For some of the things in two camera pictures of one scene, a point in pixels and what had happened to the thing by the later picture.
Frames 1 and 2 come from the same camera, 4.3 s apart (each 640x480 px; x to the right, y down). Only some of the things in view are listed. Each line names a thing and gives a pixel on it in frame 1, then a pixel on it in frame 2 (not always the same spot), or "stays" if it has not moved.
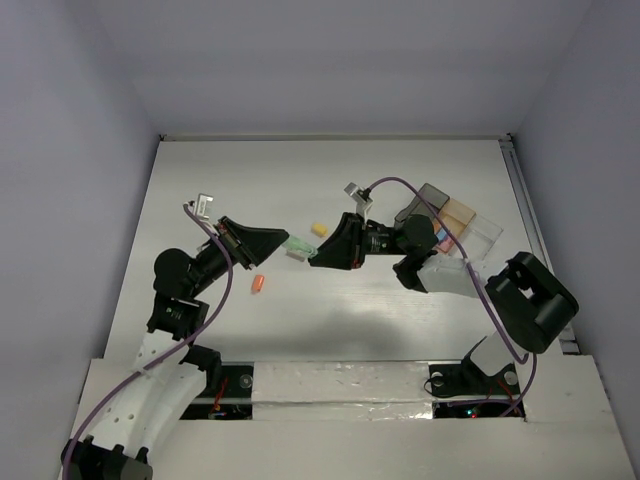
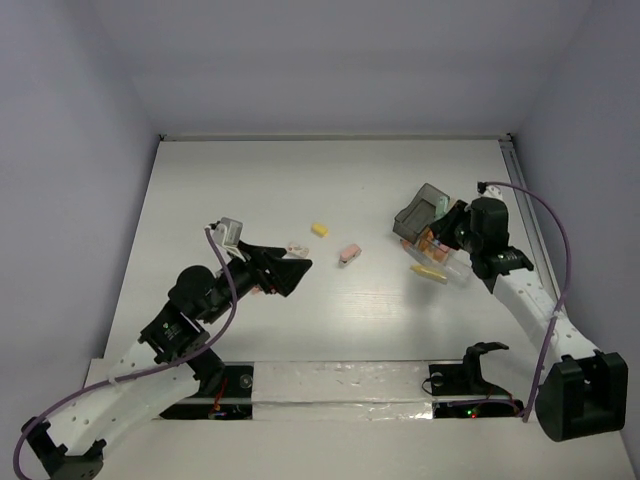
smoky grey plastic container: x=416 y=206 stays
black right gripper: x=346 y=247 to x=442 y=228
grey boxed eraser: x=298 y=255 stays
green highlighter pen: x=299 y=245 to x=441 y=207
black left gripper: x=233 y=244 to x=267 y=270
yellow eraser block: x=319 y=230 stays
